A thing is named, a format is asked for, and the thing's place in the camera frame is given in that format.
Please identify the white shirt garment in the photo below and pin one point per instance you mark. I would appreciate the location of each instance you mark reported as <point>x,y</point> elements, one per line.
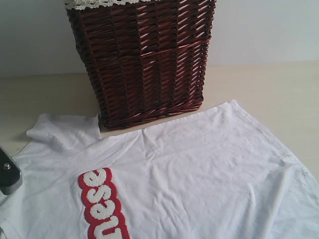
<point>216,174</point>

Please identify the dark brown wicker basket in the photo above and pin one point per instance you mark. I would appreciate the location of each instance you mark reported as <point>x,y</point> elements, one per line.
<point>147,60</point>

